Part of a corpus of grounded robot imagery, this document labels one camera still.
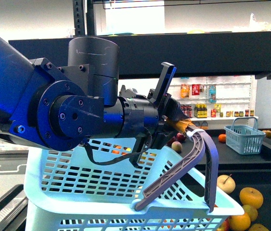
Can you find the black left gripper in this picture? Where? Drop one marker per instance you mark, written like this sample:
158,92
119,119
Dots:
147,118

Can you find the light blue shopping basket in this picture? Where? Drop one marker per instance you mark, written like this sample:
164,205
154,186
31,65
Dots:
166,192

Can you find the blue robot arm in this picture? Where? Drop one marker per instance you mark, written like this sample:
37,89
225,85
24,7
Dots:
61,107

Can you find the white sauce shelf unit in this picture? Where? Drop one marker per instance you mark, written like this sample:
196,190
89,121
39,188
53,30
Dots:
220,95

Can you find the small blue basket on shelf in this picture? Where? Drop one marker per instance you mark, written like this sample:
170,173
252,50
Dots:
243,139

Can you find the black metal shelf rack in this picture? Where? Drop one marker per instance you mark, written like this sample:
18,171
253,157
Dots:
217,56

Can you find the orange near small basket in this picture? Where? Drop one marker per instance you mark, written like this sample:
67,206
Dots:
222,138

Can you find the pale pear with stem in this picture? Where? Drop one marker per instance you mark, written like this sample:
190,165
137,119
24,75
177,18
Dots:
226,183

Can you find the yellow-orange apple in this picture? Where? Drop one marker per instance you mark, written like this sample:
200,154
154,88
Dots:
251,196

